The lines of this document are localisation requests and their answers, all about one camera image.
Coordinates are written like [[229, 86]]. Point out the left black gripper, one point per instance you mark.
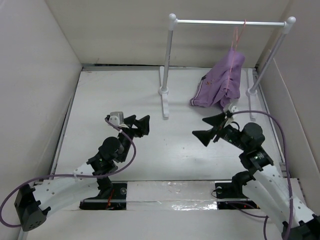
[[141, 124]]

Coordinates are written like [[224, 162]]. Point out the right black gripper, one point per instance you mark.
[[216, 121]]

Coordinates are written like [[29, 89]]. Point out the purple trousers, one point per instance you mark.
[[221, 84]]

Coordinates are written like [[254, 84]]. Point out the pink wire hanger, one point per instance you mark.
[[234, 47]]

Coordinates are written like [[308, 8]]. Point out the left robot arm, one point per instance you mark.
[[34, 204]]

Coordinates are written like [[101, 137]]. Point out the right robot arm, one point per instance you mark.
[[261, 182]]

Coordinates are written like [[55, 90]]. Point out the white clothes rack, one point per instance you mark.
[[251, 92]]

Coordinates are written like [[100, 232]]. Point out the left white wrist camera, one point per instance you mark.
[[116, 119]]

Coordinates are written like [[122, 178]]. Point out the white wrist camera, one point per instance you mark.
[[229, 110], [116, 119]]

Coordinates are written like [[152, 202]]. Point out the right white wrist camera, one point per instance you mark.
[[229, 110]]

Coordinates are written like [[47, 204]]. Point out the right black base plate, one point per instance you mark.
[[228, 199]]

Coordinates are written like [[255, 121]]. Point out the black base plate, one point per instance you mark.
[[116, 200], [228, 199]]

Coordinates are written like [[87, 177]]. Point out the aluminium frame rail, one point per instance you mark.
[[50, 155]]

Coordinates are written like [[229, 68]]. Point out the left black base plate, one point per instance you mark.
[[116, 200]]

